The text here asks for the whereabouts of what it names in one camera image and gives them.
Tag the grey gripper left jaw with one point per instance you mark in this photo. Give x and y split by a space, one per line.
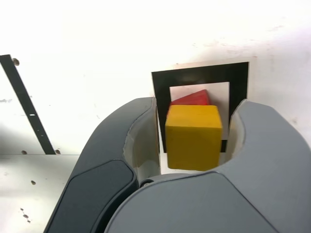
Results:
102 155

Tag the black tape strip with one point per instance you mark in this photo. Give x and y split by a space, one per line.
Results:
24 102

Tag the red cube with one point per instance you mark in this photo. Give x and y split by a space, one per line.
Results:
194 98

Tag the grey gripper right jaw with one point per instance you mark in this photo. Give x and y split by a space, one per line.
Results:
206 206

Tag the yellow cube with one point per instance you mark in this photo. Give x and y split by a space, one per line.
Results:
194 138

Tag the black tape square outline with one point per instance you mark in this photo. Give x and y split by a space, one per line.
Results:
201 75

